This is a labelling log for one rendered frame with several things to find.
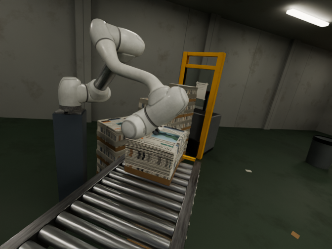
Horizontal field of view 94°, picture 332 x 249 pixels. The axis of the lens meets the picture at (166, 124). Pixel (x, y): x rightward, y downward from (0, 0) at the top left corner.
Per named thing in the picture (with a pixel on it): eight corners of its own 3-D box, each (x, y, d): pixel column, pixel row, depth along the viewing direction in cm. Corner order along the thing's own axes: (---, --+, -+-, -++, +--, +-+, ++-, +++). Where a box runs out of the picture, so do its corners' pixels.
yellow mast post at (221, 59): (195, 157, 295) (218, 52, 241) (197, 156, 302) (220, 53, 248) (199, 159, 290) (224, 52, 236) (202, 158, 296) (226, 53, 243)
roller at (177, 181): (119, 161, 103) (119, 168, 104) (189, 184, 91) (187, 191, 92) (124, 159, 107) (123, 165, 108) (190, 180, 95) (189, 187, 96)
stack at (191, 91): (158, 155, 281) (168, 82, 244) (168, 151, 304) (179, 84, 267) (175, 165, 259) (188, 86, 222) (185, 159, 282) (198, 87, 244)
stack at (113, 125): (95, 183, 193) (96, 119, 169) (158, 155, 282) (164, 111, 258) (113, 201, 171) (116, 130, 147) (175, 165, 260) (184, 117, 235)
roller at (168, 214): (97, 188, 85) (97, 180, 83) (180, 220, 73) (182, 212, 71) (90, 194, 80) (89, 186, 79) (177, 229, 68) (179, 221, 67)
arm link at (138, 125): (142, 138, 75) (164, 124, 71) (125, 147, 60) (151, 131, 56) (131, 119, 75) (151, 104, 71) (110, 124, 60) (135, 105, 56)
